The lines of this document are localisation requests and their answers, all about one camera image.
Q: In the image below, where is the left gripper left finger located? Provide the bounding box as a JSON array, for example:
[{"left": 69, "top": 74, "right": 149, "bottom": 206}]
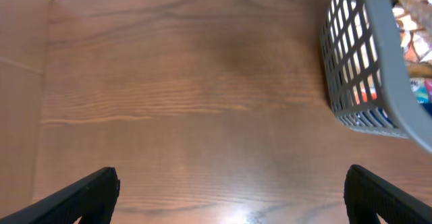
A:
[{"left": 1, "top": 167, "right": 120, "bottom": 224}]

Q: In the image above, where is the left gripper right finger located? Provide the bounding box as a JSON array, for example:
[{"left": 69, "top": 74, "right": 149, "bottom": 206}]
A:
[{"left": 344, "top": 165, "right": 431, "bottom": 224}]

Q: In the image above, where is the grey plastic lattice basket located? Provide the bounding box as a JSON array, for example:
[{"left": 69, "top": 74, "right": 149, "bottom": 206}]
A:
[{"left": 320, "top": 0, "right": 431, "bottom": 150}]

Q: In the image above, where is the Kleenex tissue multipack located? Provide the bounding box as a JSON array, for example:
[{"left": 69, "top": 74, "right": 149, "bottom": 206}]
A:
[{"left": 337, "top": 78, "right": 432, "bottom": 129}]

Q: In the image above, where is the beige snack pouch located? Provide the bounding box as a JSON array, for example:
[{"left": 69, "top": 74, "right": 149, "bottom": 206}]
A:
[{"left": 392, "top": 0, "right": 431, "bottom": 79}]

